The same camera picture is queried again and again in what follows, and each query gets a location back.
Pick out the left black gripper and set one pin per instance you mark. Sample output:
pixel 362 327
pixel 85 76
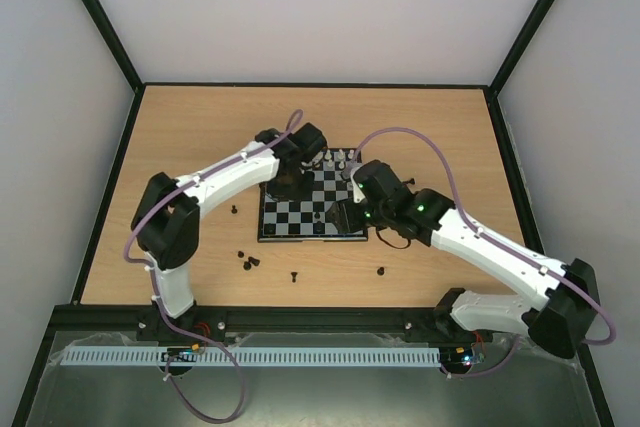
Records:
pixel 304 192

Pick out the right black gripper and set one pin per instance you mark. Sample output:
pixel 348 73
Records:
pixel 347 213

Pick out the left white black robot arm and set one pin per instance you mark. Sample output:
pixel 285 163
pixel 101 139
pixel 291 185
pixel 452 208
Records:
pixel 165 229

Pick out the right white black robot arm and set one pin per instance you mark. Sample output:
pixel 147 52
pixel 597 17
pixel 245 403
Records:
pixel 553 303

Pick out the right circuit board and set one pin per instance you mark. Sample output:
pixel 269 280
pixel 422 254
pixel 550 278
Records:
pixel 463 356

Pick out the circuit board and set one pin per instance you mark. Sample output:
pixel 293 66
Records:
pixel 463 356
pixel 188 354

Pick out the left circuit board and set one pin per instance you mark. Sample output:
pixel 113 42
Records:
pixel 188 354

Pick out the black and silver chessboard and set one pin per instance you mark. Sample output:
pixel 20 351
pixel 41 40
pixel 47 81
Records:
pixel 294 220

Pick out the white king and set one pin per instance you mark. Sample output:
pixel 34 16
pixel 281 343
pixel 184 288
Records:
pixel 319 160

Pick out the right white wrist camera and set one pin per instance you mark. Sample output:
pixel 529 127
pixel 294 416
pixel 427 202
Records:
pixel 358 195

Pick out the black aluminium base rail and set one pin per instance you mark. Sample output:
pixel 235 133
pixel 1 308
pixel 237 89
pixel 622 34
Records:
pixel 433 326

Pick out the light blue slotted cable duct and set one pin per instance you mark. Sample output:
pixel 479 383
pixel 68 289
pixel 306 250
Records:
pixel 139 356

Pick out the left black frame post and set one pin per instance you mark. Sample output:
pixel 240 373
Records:
pixel 111 39

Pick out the black frame post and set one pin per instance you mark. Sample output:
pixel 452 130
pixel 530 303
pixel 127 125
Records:
pixel 522 41
pixel 111 39

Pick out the right black frame post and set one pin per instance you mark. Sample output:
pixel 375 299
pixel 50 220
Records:
pixel 522 41

